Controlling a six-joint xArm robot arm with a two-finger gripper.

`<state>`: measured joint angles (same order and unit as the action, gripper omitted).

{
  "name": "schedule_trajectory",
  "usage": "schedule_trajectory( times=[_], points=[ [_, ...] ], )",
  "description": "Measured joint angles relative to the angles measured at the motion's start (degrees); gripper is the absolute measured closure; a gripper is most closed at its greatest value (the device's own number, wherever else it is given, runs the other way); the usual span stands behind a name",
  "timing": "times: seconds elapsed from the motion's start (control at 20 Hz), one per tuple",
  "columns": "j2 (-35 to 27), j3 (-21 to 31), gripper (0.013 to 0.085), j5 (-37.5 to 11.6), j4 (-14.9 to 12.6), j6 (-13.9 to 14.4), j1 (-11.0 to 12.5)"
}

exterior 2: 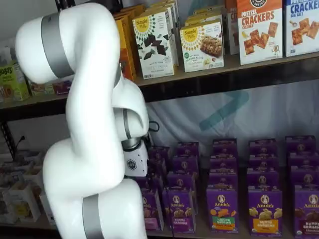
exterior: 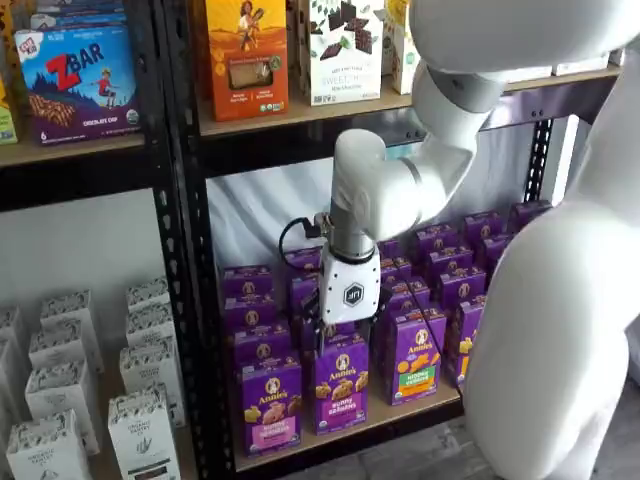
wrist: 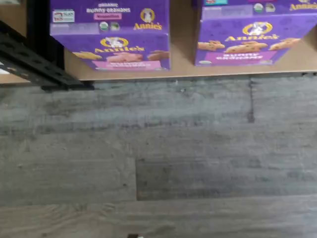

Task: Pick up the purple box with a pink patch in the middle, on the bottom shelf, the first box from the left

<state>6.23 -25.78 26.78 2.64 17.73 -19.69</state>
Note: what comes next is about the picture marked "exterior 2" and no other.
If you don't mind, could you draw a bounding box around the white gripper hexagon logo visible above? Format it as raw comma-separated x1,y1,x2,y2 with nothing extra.
122,143,150,178

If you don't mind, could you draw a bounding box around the purple Annie's box pink patch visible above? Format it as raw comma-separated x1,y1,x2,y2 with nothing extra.
149,146,172,162
149,159,167,177
142,188,165,232
139,175,164,195

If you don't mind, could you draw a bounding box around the purple Annie's box pink label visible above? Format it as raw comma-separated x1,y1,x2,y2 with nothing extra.
162,187,197,234

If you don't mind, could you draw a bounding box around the purple Annie's box green patch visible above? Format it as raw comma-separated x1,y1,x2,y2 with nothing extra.
212,138,237,157
208,171,239,191
206,188,240,234
210,155,238,174

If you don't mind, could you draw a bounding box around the Simple Mills sweet thins box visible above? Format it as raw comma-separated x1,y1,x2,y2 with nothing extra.
132,11,176,80
154,0,180,8
146,2,179,68

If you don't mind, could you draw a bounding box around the white paper snack box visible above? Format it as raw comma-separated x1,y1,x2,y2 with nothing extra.
0,193,19,225
23,168,45,190
7,183,42,223
39,191,57,224
9,170,28,186
24,151,45,164

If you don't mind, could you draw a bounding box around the blue Zbar snack box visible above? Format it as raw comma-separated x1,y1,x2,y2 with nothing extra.
52,79,73,96

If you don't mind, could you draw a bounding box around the purple Annie's box yellow patch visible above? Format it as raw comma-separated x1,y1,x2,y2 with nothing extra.
248,153,279,172
249,138,277,156
247,169,280,194
248,190,284,237

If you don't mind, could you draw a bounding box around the yellow Simple Mills bar box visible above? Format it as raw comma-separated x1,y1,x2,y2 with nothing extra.
183,14,223,27
189,7,222,17
179,21,225,73

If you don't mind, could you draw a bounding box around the green Bobo's snack box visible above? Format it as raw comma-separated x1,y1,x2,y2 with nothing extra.
0,62,30,102

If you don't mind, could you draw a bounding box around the purple Annie's box brown patch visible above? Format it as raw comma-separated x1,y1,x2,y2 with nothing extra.
290,166,319,188
286,135,317,154
294,184,319,237
289,151,319,169

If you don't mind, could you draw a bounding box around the orange cheddar pretzel crackers box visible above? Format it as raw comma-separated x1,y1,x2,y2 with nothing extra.
236,0,284,66

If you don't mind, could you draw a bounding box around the blue sea salt crackers box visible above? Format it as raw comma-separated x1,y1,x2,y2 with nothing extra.
284,0,319,58

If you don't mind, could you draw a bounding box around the black metal shelving rack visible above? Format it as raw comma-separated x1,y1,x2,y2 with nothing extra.
56,0,319,239
0,99,69,160

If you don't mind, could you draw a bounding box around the white backdrop sheet teal logo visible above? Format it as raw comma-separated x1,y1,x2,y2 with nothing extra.
146,79,319,180

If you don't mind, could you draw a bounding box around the white snack pouch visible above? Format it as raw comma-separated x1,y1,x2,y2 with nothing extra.
6,44,18,61
0,46,13,65

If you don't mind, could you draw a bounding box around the black wall power plug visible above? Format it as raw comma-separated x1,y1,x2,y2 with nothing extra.
15,135,27,148

